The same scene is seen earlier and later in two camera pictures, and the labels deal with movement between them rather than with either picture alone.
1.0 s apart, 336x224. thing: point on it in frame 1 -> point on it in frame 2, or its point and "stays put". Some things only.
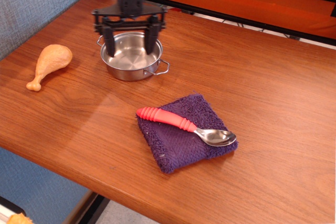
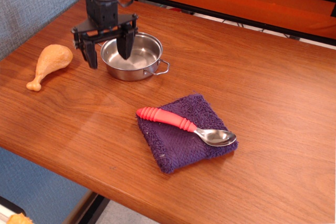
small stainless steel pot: x=131 y=61 stays put
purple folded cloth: x=174 y=147 stays put
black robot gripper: x=130 y=11 -> x=103 y=21
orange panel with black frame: x=298 y=9 stays put
